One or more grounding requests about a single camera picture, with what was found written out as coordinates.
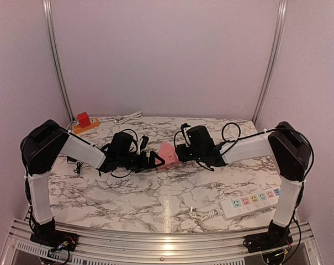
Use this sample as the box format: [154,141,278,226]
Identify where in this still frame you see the white multicolour power strip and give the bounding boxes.
[219,186,280,220]

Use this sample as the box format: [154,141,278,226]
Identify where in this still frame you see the right aluminium frame post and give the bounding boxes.
[252,0,288,125]

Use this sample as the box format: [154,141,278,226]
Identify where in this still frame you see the red cube socket adapter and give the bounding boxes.
[77,112,91,128]

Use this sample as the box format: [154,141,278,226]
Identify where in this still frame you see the white cube socket adapter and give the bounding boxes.
[141,151,157,159]

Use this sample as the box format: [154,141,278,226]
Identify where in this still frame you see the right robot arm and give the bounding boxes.
[174,121,314,252]

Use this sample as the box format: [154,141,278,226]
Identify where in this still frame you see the aluminium front rail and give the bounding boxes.
[0,219,324,264]

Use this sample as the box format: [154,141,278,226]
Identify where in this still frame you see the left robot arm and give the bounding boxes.
[20,119,165,246]

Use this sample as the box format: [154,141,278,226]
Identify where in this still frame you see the black power adapter with cable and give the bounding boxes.
[66,156,84,174]

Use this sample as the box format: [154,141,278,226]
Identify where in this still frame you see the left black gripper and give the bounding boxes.
[118,151,165,173]

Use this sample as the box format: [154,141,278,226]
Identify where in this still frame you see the aluminium frame post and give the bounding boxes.
[43,0,75,123]
[252,0,288,125]

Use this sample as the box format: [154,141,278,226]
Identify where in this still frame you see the left aluminium frame post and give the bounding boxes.
[43,0,75,123]

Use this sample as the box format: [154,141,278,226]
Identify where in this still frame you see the white orange-strip cable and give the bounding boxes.
[99,110,143,125]

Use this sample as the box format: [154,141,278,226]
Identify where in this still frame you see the orange power strip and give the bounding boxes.
[72,118,100,135]

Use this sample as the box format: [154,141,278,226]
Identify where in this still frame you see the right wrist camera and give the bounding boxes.
[181,123,191,146]

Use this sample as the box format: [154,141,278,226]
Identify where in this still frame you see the pink triangular power strip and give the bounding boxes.
[157,142,179,169]

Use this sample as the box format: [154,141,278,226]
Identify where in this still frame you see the white bundled strip cable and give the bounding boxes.
[188,208,224,221]

